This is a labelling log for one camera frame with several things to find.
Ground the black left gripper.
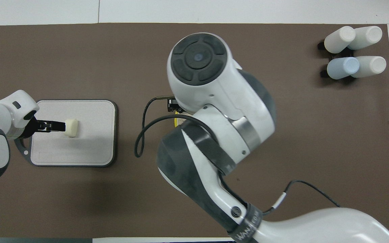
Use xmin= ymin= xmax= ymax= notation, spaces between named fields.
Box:
xmin=14 ymin=117 xmax=66 ymax=141

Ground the white steamed bun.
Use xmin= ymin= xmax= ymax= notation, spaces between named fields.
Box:
xmin=64 ymin=118 xmax=79 ymax=138

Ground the light blue plastic bottle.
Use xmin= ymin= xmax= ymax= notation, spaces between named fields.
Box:
xmin=327 ymin=57 xmax=360 ymax=80

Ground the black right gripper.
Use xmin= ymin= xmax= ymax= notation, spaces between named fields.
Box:
xmin=167 ymin=97 xmax=183 ymax=114

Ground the brown table mat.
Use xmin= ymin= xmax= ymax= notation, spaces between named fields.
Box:
xmin=0 ymin=23 xmax=389 ymax=239

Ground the black bottle rack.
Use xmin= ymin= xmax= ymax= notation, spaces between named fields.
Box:
xmin=317 ymin=40 xmax=356 ymax=78

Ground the black velcro strap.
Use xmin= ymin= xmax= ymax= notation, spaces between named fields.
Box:
xmin=180 ymin=119 xmax=236 ymax=176
xmin=227 ymin=202 xmax=264 ymax=243

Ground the white plastic bottle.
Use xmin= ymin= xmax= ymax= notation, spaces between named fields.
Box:
xmin=348 ymin=26 xmax=383 ymax=51
xmin=351 ymin=56 xmax=387 ymax=78
xmin=324 ymin=26 xmax=356 ymax=54

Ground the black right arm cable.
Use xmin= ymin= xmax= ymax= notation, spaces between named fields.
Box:
xmin=134 ymin=96 xmax=341 ymax=217

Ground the grey cutting board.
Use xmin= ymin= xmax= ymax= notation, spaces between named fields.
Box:
xmin=14 ymin=99 xmax=118 ymax=168

